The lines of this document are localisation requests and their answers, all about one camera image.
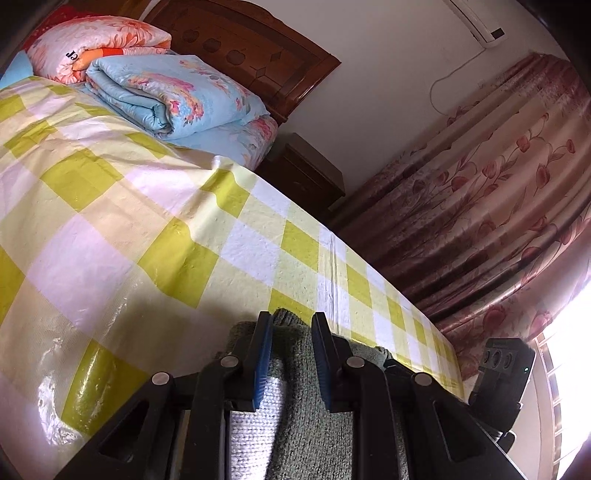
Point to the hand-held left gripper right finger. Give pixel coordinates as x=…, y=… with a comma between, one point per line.
x=323, y=364

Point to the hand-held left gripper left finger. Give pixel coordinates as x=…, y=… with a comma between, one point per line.
x=261, y=360

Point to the grey knitted garment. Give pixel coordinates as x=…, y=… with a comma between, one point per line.
x=304, y=415

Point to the window grille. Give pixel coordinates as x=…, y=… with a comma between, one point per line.
x=558, y=383

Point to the yellow checked bed cover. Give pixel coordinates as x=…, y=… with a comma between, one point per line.
x=138, y=240

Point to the dark wooden nightstand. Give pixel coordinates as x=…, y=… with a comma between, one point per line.
x=304, y=180

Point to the pink floral curtain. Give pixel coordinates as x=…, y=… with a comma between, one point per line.
x=485, y=194

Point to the blue floral folded quilt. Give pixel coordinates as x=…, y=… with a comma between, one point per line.
x=184, y=92

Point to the wooden headboard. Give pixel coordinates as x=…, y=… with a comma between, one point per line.
x=258, y=50

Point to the orange floral folded quilt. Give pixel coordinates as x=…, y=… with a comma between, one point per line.
x=92, y=41

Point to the white air conditioner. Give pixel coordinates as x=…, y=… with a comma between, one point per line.
x=480, y=23

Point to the red cloth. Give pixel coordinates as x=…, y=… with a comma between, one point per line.
x=46, y=23

